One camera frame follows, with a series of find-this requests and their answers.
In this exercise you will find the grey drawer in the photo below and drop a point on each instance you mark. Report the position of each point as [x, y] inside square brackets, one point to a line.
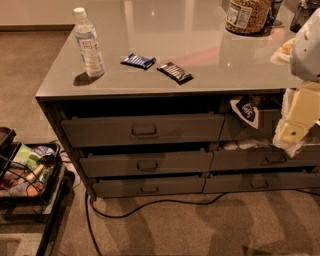
[149, 186]
[140, 130]
[264, 158]
[228, 183]
[234, 128]
[146, 163]

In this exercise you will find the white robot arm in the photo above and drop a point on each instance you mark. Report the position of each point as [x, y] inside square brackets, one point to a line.
[301, 107]

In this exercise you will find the grey drawer cabinet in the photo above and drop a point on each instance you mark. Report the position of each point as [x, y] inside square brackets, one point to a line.
[192, 35]

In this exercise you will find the dark brown candy bar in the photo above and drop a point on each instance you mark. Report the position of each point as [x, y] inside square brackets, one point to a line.
[175, 72]

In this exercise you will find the blue candy bar wrapper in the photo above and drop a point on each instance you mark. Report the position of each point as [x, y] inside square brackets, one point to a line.
[138, 61]

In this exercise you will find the white plastic bag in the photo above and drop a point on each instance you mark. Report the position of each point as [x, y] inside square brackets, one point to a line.
[245, 144]

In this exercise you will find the black white snack bag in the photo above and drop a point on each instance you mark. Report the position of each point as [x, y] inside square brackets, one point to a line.
[246, 109]

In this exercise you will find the clear plastic water bottle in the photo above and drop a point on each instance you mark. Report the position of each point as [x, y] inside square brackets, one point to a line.
[86, 37]

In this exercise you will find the green snack bag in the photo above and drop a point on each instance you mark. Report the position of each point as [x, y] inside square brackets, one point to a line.
[34, 160]

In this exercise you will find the large nut jar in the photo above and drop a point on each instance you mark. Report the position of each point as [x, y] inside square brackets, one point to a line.
[246, 17]

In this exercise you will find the black stand on counter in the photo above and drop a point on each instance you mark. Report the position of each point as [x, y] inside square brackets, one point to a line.
[273, 12]

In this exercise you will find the dark glass container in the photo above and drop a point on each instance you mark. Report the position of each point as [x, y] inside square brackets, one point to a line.
[303, 12]

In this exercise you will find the black wire basket cart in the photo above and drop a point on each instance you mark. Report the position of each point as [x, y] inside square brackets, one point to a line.
[30, 212]

